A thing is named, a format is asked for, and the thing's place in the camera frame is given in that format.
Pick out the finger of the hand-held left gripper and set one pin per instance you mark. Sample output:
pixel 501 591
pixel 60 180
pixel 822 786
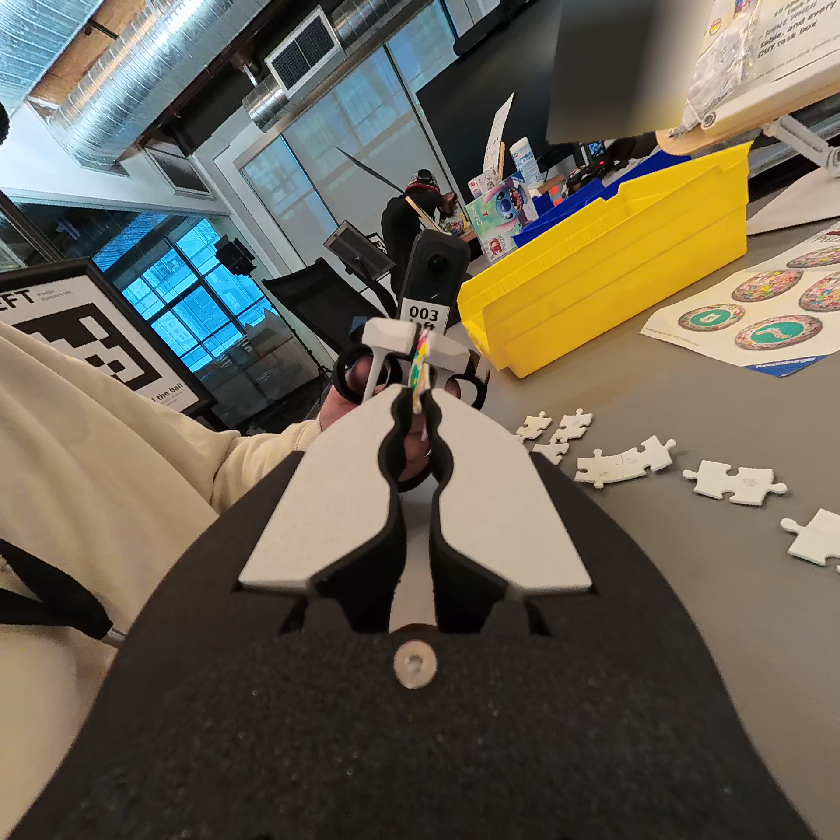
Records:
pixel 394 338
pixel 453 358

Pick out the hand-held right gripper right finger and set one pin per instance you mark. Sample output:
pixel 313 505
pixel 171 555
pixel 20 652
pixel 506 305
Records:
pixel 512 518

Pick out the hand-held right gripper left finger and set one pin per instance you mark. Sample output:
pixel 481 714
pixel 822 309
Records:
pixel 321 512

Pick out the teal green print jigsaw piece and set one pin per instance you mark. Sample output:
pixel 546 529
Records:
pixel 421 367

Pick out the white double jigsaw piece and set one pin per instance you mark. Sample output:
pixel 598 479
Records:
pixel 735 482
pixel 623 463
pixel 817 538

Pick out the yellow box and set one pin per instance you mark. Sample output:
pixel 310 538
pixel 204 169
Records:
pixel 590 275

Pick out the white printed card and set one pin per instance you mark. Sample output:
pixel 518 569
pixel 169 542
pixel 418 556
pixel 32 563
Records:
pixel 695 341

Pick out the person's left forearm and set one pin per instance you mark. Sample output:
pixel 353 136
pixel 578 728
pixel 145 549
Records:
pixel 197 446

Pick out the person's left hand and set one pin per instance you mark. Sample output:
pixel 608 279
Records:
pixel 341 400

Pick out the black tablet on stand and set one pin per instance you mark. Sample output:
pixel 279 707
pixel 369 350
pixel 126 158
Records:
pixel 358 249

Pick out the colourful cardboard toy box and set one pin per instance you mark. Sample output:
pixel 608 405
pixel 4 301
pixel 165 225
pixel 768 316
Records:
pixel 502 210

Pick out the black folding chair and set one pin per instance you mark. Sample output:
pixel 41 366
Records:
pixel 308 295

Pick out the blue plastic bin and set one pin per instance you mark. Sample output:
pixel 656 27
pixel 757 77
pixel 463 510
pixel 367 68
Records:
pixel 558 216

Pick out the white wipes canister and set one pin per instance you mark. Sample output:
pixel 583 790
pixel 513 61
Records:
pixel 525 161

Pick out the white paper sign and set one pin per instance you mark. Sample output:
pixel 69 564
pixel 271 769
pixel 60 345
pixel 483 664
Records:
pixel 500 131

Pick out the black studio light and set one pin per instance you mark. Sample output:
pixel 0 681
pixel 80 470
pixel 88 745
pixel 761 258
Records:
pixel 235 254

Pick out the white air vent unit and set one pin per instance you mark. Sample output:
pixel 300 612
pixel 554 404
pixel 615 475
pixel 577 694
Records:
pixel 305 49

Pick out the black framed marker sign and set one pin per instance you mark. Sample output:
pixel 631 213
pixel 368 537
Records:
pixel 79 328

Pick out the clear plastic bag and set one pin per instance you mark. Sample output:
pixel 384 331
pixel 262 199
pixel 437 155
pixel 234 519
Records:
pixel 722 59

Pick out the wooden board with paper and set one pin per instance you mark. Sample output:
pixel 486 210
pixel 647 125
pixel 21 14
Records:
pixel 754 111

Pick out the white paper sheet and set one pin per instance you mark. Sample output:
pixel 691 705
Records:
pixel 800 203

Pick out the silver ventilation duct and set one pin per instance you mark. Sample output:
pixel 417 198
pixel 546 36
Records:
pixel 164 65

